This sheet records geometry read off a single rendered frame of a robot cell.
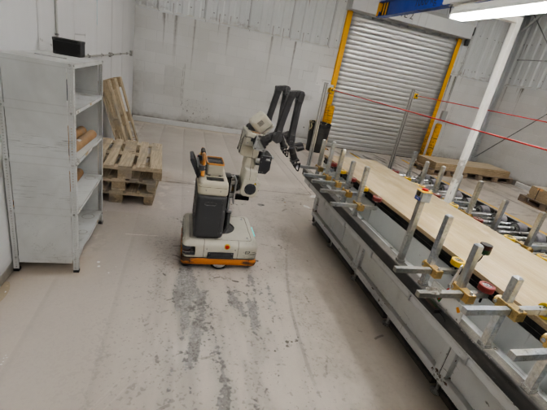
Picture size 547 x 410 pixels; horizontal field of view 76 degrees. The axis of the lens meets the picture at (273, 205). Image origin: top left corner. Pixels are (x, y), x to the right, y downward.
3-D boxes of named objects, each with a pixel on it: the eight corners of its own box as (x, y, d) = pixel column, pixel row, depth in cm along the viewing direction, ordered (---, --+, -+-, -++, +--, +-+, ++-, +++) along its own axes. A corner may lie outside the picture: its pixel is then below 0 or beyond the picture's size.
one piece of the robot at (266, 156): (253, 172, 304) (257, 149, 296) (248, 163, 329) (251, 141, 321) (271, 175, 308) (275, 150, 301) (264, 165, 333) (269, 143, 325)
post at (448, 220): (421, 286, 214) (449, 215, 197) (417, 283, 217) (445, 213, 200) (426, 286, 215) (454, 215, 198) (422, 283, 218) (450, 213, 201)
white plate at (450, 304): (457, 324, 184) (465, 308, 180) (427, 293, 207) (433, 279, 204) (458, 324, 184) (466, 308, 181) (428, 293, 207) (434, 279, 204)
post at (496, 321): (477, 360, 172) (519, 278, 155) (471, 355, 175) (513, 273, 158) (483, 360, 173) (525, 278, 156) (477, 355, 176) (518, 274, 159)
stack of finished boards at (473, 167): (508, 178, 935) (511, 172, 929) (434, 169, 864) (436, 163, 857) (486, 169, 1003) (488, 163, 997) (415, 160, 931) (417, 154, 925)
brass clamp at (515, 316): (513, 322, 155) (518, 313, 153) (489, 303, 167) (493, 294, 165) (523, 322, 156) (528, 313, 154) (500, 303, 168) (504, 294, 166)
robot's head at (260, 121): (251, 124, 290) (264, 112, 289) (247, 119, 309) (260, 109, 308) (261, 137, 297) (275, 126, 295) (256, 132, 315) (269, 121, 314)
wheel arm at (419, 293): (417, 299, 176) (420, 292, 175) (413, 295, 179) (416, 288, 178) (486, 299, 188) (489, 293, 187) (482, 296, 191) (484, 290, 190)
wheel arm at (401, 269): (395, 274, 200) (397, 268, 198) (391, 271, 203) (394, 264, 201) (457, 276, 212) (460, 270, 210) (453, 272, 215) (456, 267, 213)
